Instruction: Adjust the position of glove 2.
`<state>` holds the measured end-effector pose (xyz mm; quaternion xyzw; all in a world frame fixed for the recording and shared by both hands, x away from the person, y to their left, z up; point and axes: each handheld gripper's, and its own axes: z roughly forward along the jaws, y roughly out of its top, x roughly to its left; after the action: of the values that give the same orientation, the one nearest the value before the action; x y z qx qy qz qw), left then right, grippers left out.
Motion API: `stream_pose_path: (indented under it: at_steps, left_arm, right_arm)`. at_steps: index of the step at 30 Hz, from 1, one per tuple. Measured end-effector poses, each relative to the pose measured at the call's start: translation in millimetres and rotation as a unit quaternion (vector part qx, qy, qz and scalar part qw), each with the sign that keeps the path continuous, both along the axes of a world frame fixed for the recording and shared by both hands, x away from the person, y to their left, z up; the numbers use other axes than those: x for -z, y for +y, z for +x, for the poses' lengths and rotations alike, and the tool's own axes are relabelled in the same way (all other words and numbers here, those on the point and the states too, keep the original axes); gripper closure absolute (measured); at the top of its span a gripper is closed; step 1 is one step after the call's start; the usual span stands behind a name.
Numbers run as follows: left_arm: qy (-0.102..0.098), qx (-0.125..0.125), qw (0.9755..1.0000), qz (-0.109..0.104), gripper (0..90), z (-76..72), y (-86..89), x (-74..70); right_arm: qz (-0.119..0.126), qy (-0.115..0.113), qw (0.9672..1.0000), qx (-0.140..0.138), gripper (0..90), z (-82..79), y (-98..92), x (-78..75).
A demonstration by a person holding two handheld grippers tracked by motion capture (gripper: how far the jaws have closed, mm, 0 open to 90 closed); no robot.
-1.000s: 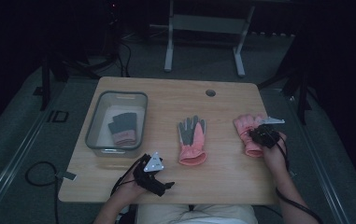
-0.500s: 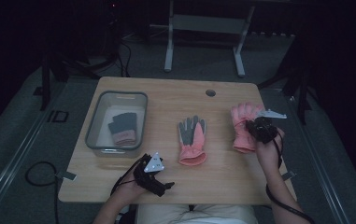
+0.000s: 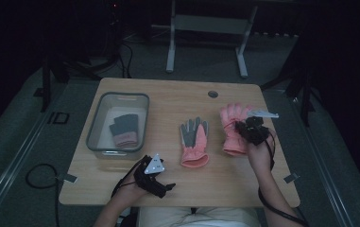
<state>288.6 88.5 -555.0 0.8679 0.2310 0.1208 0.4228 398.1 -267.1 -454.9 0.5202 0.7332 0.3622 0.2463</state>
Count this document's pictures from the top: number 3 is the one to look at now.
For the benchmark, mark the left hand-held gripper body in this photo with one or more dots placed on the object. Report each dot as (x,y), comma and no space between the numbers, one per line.
(154,167)

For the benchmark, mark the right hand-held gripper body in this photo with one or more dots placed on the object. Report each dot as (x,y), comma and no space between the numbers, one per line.
(256,130)

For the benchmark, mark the pink padded glove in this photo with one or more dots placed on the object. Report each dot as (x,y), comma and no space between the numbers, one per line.
(231,142)

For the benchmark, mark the pink glove grey palm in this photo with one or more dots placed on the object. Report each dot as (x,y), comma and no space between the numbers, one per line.
(195,148)

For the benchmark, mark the grey pink sock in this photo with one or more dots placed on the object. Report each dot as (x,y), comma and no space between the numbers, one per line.
(124,124)

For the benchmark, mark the grey plastic bin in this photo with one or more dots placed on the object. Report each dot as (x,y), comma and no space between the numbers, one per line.
(119,104)

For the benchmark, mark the person's right hand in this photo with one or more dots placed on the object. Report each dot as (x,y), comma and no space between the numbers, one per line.
(259,156)

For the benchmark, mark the person's left hand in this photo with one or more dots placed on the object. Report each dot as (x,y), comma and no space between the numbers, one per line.
(130,190)

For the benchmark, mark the grey table grommet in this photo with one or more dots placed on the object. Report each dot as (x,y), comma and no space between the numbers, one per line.
(213,94)

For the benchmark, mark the person's beige pants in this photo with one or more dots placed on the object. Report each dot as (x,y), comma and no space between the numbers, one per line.
(199,218)

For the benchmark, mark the black stand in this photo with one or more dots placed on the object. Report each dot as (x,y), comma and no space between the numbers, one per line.
(46,85)
(305,94)

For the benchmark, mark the grey metal bracket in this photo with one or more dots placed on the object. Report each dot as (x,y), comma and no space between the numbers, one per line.
(68,178)
(291,178)

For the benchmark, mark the white metal desk frame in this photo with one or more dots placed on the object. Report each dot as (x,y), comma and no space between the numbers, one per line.
(210,24)

